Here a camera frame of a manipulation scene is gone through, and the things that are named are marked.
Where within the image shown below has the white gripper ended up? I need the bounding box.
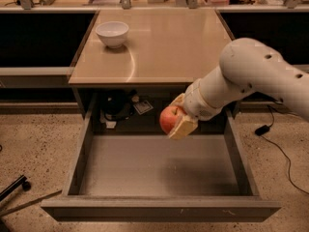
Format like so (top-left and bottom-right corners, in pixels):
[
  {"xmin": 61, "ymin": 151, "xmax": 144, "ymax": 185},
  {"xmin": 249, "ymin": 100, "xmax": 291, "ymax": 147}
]
[{"xmin": 168, "ymin": 79, "xmax": 221, "ymax": 140}]

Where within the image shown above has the red apple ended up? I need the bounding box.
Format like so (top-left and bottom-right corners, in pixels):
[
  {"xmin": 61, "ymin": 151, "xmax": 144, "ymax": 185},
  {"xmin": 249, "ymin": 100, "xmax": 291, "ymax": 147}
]
[{"xmin": 159, "ymin": 105, "xmax": 185, "ymax": 134}]

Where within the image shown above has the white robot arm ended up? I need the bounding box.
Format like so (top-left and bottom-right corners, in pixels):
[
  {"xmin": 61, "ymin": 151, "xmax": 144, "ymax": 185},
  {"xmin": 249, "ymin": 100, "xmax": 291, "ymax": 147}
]
[{"xmin": 159, "ymin": 38, "xmax": 309, "ymax": 139}]

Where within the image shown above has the grey drawer cabinet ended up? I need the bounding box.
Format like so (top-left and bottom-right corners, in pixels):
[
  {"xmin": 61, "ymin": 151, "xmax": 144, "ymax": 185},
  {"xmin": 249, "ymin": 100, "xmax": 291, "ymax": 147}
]
[{"xmin": 69, "ymin": 8, "xmax": 231, "ymax": 112}]

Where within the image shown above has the open grey top drawer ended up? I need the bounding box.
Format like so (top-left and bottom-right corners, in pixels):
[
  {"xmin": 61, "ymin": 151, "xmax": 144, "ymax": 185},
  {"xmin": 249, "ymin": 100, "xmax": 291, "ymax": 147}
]
[{"xmin": 42, "ymin": 98, "xmax": 280, "ymax": 222}]

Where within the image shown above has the white paper tag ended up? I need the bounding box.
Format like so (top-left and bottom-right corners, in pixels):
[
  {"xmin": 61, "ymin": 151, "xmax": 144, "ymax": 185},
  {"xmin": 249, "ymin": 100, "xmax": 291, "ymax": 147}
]
[{"xmin": 134, "ymin": 101, "xmax": 153, "ymax": 115}]

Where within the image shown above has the black device under cabinet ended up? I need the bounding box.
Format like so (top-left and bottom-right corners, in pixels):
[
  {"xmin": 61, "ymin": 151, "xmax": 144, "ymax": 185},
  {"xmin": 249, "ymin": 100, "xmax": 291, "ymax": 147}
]
[{"xmin": 100, "ymin": 89, "xmax": 137, "ymax": 122}]

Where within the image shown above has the white ceramic bowl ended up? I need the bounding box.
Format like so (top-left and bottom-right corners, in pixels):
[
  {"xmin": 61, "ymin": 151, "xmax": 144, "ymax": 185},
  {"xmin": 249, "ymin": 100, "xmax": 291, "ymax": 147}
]
[{"xmin": 96, "ymin": 21, "xmax": 129, "ymax": 48}]

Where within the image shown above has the black office chair leg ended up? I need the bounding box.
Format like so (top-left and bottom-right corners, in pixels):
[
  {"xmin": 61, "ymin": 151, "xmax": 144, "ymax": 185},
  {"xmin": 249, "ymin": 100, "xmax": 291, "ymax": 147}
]
[{"xmin": 0, "ymin": 175, "xmax": 31, "ymax": 201}]

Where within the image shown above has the black power adapter with cable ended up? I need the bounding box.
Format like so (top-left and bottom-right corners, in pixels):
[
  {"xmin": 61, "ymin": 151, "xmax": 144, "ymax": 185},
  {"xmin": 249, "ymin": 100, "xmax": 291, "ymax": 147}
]
[{"xmin": 254, "ymin": 105, "xmax": 309, "ymax": 195}]

